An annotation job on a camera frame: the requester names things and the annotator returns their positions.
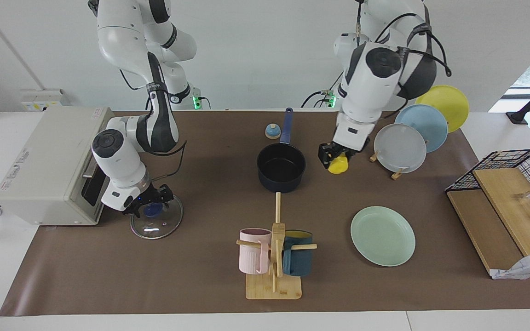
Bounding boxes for wooden shelf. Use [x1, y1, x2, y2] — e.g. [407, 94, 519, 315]
[447, 168, 530, 276]

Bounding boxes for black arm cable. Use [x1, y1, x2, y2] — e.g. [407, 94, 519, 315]
[145, 138, 188, 184]
[355, 0, 452, 77]

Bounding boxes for white patterned cloth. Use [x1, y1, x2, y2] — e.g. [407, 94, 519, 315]
[490, 251, 530, 280]

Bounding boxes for pale green plate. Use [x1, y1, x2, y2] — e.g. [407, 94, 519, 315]
[350, 205, 416, 267]

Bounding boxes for white wall socket box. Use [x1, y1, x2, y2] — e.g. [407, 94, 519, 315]
[20, 89, 71, 112]

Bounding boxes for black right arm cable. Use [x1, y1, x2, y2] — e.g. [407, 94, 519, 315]
[145, 138, 188, 184]

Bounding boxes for grey plate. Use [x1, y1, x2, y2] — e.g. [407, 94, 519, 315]
[374, 123, 427, 174]

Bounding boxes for light blue plate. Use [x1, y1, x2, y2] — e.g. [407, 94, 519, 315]
[394, 104, 449, 153]

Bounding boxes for glass lid purple knob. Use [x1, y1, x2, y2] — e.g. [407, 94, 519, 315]
[130, 193, 184, 240]

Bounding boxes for dark blue mug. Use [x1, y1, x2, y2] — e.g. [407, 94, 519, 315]
[282, 230, 314, 277]

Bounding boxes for wooden plate rack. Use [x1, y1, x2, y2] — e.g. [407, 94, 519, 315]
[369, 152, 406, 180]

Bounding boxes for pink mug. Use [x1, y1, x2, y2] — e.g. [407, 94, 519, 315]
[239, 228, 272, 275]

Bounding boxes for black wire basket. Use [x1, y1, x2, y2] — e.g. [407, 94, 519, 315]
[444, 148, 530, 217]

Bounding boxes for yellow plate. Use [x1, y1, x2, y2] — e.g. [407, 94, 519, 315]
[415, 85, 470, 134]

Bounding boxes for yellow potato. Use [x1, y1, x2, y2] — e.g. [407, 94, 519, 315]
[328, 154, 349, 174]

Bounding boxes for wooden mug tree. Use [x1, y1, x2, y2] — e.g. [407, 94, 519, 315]
[236, 192, 317, 300]

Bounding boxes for black pot purple handle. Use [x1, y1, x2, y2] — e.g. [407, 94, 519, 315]
[257, 108, 306, 193]

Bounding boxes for beige toaster oven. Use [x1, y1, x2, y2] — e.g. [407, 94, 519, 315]
[0, 107, 115, 227]

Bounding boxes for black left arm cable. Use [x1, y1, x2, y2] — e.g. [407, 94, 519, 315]
[355, 0, 452, 77]

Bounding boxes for brown table mat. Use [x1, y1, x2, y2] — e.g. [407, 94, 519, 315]
[0, 110, 530, 317]

